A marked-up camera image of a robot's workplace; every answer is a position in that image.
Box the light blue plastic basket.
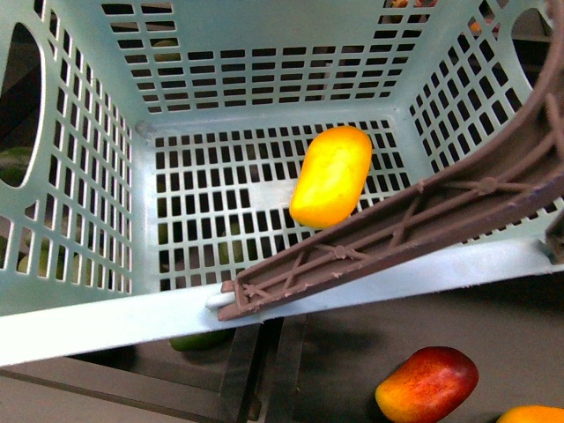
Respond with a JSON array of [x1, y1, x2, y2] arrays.
[[1, 1, 563, 366]]

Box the brown plastic basket handle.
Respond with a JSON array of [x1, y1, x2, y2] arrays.
[[217, 1, 563, 321]]

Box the red yellow mango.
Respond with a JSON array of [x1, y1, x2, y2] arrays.
[[375, 346, 479, 422]]

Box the yellow mango at edge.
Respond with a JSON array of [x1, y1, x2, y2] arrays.
[[496, 404, 564, 423]]

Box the green avocado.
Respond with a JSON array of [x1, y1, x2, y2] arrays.
[[169, 330, 232, 352]]

